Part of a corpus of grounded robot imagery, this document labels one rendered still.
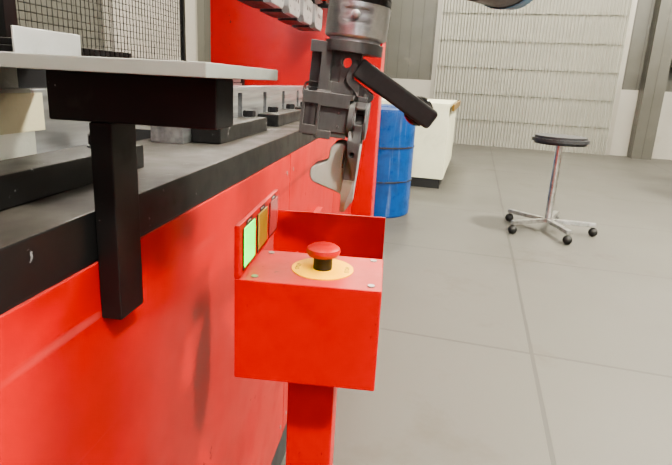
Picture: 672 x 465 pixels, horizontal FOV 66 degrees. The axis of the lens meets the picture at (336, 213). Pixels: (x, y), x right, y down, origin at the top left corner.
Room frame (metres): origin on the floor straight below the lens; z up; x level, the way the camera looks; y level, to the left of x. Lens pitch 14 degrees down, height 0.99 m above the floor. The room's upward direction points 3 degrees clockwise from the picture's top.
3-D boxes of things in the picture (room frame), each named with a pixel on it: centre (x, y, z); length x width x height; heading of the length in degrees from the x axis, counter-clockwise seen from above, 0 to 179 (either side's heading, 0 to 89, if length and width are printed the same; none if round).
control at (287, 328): (0.61, 0.02, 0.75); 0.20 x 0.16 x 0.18; 175
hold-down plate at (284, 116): (1.45, 0.16, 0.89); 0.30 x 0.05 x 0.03; 172
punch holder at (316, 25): (2.02, 0.14, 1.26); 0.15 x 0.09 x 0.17; 172
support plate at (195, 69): (0.44, 0.21, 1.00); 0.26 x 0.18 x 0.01; 82
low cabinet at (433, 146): (6.23, -0.23, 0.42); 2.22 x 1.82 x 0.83; 76
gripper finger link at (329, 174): (0.65, 0.01, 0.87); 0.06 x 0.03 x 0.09; 85
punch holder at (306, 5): (1.83, 0.17, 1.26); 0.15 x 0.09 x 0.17; 172
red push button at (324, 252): (0.57, 0.01, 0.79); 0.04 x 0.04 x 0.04
